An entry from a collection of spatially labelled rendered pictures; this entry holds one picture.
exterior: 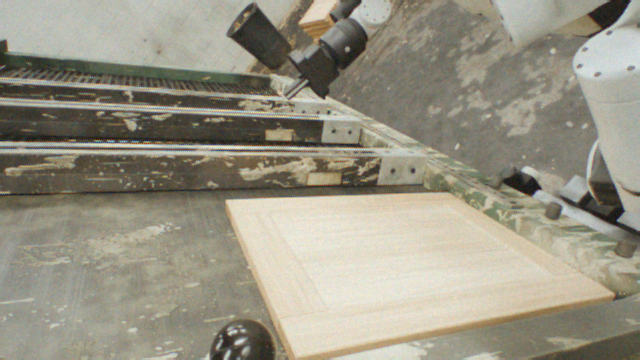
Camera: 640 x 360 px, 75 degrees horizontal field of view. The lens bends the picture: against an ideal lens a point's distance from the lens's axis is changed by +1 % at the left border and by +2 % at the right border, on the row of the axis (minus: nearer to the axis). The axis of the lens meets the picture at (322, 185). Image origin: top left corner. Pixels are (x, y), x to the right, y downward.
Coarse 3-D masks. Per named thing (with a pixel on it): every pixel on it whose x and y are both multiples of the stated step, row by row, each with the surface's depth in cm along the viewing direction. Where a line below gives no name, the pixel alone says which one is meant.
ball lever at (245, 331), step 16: (240, 320) 24; (256, 320) 24; (224, 336) 23; (240, 336) 22; (256, 336) 23; (272, 336) 24; (224, 352) 22; (240, 352) 22; (256, 352) 22; (272, 352) 23
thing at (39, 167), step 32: (0, 160) 64; (32, 160) 66; (64, 160) 68; (96, 160) 70; (128, 160) 72; (160, 160) 74; (192, 160) 76; (224, 160) 78; (256, 160) 81; (288, 160) 83; (320, 160) 86; (352, 160) 89; (384, 160) 92; (416, 160) 96; (0, 192) 66; (32, 192) 68; (64, 192) 70
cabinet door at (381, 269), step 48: (240, 240) 62; (288, 240) 62; (336, 240) 64; (384, 240) 66; (432, 240) 69; (480, 240) 71; (288, 288) 50; (336, 288) 52; (384, 288) 54; (432, 288) 55; (480, 288) 56; (528, 288) 58; (576, 288) 60; (288, 336) 43; (336, 336) 44; (384, 336) 45; (432, 336) 47
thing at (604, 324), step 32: (544, 320) 48; (576, 320) 49; (608, 320) 50; (384, 352) 39; (416, 352) 40; (448, 352) 41; (480, 352) 41; (512, 352) 42; (544, 352) 43; (576, 352) 45; (608, 352) 48
